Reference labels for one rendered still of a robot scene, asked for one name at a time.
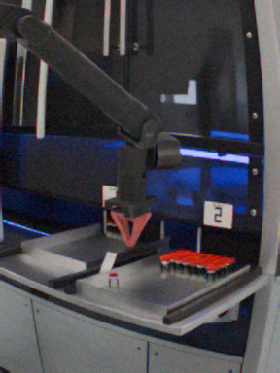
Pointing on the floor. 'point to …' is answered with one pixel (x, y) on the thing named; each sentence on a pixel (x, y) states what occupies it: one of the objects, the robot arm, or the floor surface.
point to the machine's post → (257, 347)
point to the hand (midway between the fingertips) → (129, 242)
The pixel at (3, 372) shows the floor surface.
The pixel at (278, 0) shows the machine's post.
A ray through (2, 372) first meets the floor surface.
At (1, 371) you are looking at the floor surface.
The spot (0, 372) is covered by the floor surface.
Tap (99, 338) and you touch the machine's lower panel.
